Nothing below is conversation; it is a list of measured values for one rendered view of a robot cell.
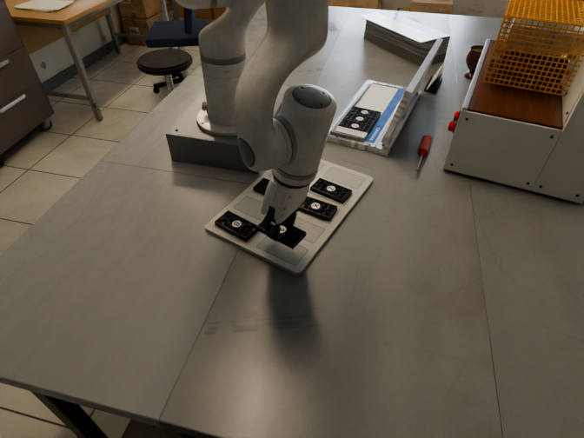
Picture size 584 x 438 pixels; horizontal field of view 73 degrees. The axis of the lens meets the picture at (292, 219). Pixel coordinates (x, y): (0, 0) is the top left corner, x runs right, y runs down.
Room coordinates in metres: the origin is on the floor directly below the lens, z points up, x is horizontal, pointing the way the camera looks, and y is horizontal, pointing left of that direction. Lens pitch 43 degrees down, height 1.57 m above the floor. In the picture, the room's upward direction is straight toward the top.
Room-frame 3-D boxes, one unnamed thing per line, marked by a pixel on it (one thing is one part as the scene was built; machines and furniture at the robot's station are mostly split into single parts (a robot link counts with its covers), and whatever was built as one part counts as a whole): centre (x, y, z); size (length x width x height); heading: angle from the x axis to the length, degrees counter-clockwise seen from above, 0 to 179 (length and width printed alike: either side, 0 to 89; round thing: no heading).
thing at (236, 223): (0.68, 0.13, 0.92); 0.10 x 0.05 x 0.01; 55
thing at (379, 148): (1.24, -0.29, 0.92); 0.44 x 0.21 x 0.04; 154
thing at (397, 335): (1.32, -0.32, 0.88); 2.34 x 0.53 x 0.03; 166
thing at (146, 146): (1.21, 0.24, 0.89); 0.62 x 0.52 x 0.03; 166
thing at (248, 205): (0.78, -0.01, 0.90); 0.40 x 0.27 x 0.01; 148
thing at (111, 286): (0.61, 0.39, 0.89); 0.62 x 0.52 x 0.03; 166
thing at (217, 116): (1.06, 0.18, 1.08); 0.19 x 0.19 x 0.18
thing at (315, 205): (0.75, -0.06, 0.92); 0.10 x 0.05 x 0.01; 62
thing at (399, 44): (1.86, -0.50, 0.95); 0.40 x 0.13 x 0.11; 30
